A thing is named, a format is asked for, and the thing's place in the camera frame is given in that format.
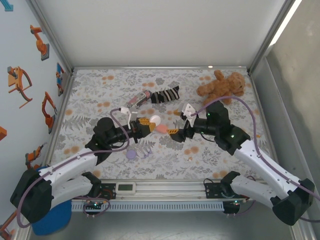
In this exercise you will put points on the white earbud charging case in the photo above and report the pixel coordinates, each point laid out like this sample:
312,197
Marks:
155,120

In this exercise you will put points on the pink earbud charging case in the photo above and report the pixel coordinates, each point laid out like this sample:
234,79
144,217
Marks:
161,129

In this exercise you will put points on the purple earbud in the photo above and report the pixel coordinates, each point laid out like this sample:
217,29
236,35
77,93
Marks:
144,157
150,152

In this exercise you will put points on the purple earbud charging case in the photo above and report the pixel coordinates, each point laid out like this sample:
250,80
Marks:
131,155

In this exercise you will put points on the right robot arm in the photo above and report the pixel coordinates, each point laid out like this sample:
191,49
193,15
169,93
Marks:
270,170

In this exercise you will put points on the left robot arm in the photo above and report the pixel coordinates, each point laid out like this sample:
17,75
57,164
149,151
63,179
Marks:
65,170

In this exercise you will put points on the black white striped sock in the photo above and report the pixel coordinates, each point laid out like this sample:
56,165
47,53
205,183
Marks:
165,95

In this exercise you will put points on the grey red patterned sock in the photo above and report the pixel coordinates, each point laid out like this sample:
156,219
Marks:
138,98

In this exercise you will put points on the brown teddy bear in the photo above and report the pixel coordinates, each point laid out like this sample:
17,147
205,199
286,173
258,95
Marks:
222,85

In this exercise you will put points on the floral tablecloth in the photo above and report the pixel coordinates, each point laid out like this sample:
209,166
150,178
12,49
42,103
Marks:
100,85

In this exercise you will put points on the white digital display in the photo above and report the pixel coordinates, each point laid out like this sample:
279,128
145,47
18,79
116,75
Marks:
125,188

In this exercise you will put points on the blue conveyor sticker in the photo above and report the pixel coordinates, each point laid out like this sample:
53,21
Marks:
60,77

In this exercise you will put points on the black controller board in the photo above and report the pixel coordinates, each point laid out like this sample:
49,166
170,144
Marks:
95,206
231,207

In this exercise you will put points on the blue cap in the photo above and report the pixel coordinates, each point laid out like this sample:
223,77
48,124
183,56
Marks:
55,217

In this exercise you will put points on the orange box sticker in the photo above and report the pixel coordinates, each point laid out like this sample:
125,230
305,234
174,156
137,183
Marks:
2,133

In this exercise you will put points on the orange gripper sticker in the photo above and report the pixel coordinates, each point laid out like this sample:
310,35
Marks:
16,80

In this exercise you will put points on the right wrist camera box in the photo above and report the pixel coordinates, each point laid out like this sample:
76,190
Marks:
188,111

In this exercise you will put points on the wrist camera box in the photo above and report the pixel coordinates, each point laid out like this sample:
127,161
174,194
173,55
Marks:
188,111
130,113

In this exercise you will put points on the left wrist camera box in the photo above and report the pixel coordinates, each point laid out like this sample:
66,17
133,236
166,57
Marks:
130,113

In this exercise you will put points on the aluminium frame rail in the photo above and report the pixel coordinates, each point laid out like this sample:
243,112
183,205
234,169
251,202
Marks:
160,67

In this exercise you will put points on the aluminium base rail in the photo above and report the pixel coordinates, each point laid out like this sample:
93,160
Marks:
175,190

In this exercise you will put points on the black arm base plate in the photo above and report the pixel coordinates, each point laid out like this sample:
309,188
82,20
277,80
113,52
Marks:
212,190
106,192

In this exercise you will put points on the aluminium frame post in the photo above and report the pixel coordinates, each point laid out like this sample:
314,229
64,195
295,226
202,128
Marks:
48,32
272,32

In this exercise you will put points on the teal wall sticker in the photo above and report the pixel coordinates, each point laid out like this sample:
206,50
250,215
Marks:
7,5

